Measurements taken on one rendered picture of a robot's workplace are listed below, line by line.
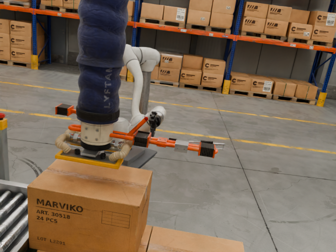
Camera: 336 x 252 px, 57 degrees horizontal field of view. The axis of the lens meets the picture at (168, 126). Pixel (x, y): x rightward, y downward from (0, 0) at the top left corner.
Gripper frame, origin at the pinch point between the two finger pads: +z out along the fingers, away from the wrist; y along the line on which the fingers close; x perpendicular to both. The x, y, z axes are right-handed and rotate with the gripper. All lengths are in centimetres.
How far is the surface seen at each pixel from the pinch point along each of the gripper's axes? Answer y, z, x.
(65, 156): 10.5, 27.3, 38.8
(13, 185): 63, -15, 96
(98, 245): 57, 34, 17
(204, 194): 124, -148, -50
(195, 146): 0.0, 12.9, -27.0
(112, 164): 10.7, 27.1, 13.7
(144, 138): -2.4, 18.6, -0.1
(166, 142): -1.0, 16.1, -11.6
